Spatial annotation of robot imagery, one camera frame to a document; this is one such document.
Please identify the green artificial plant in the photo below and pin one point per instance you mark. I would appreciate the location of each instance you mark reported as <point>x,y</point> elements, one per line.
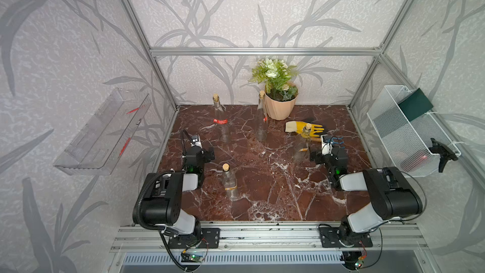
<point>276,75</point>

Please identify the tall slim glass bottle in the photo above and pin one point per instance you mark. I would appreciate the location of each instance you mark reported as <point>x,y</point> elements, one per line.
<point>261,118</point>

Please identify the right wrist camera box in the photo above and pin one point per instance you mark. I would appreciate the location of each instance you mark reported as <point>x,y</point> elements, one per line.
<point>327,143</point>

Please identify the pink flower pot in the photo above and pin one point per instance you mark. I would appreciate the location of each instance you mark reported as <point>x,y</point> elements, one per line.
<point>281,108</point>

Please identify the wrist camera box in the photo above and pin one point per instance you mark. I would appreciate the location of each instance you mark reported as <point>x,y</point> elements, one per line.
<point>195,141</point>
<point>327,143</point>

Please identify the white mesh wall basket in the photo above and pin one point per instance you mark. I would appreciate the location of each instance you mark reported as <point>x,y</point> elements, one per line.
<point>407,142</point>

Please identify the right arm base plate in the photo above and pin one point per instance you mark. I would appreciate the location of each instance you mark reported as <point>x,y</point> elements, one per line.
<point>332,237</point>

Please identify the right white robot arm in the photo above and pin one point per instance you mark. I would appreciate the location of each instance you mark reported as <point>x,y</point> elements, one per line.
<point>392,197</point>

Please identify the clear plastic wall shelf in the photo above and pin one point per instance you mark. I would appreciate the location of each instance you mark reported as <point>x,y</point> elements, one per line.
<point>100,144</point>

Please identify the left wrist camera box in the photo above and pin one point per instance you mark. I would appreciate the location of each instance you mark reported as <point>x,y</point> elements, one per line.
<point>195,141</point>

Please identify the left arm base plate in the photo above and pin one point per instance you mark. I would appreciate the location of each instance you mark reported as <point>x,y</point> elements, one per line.
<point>204,238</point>

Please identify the black spray bottle trigger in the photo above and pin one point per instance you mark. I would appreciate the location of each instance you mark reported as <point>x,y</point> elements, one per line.
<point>446,154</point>

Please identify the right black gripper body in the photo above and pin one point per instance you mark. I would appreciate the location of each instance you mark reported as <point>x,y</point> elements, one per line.
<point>333,157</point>

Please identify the glass bottle with red label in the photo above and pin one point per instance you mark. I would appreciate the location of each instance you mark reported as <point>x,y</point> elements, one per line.
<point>220,120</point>

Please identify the dark green card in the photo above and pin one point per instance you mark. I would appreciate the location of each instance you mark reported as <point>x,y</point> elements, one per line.
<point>415,105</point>

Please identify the yellow gardening glove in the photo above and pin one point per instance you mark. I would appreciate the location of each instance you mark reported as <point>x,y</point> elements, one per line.
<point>316,131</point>

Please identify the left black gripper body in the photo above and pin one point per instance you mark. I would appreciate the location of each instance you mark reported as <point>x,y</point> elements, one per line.
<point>195,155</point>

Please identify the short glass bottle gold label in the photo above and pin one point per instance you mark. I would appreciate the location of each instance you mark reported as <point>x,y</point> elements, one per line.
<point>230,182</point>

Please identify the aluminium front rail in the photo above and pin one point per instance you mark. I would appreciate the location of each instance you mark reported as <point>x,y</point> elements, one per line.
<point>239,236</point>

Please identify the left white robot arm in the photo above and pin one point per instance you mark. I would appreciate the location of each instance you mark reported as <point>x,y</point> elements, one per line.
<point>159,203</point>

